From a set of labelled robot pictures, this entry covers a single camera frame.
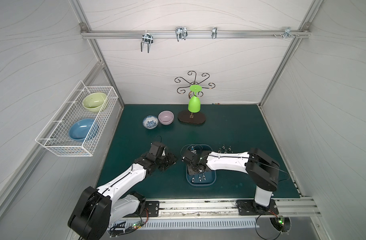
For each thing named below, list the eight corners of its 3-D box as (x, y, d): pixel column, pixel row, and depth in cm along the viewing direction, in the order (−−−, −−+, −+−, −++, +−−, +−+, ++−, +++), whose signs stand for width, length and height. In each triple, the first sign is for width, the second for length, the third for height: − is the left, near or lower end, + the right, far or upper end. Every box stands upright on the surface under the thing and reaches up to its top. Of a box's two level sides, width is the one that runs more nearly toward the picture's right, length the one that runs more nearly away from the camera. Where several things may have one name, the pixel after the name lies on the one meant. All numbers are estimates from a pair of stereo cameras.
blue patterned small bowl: (142, 129, 107) (141, 125, 103) (145, 118, 113) (144, 115, 110) (157, 129, 107) (156, 125, 103) (159, 118, 113) (158, 115, 110)
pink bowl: (158, 125, 108) (157, 121, 104) (160, 114, 115) (159, 110, 111) (173, 125, 108) (173, 121, 104) (174, 114, 115) (174, 110, 111)
